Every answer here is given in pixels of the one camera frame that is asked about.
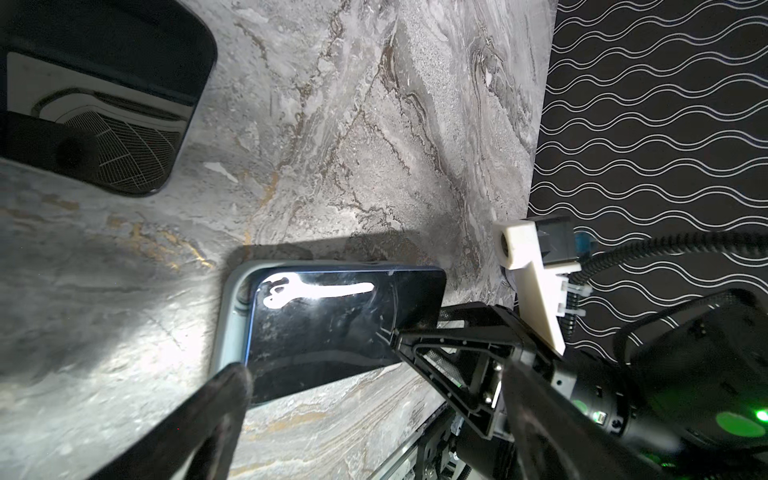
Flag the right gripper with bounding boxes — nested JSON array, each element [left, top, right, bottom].
[[391, 302, 564, 441]]

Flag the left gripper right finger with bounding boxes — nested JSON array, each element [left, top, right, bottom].
[[502, 361, 666, 479]]

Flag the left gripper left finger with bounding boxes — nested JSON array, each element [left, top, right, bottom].
[[91, 362, 253, 479]]

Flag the blue phone black screen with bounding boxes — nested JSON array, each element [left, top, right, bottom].
[[242, 262, 447, 406]]

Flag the light blue phone case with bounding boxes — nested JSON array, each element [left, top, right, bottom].
[[210, 260, 360, 375]]

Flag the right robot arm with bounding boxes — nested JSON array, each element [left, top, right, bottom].
[[388, 217, 767, 479]]

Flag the black phone upper left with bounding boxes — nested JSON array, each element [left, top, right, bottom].
[[1, 1, 217, 197]]

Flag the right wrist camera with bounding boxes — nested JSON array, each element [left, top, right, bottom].
[[491, 215, 592, 355]]

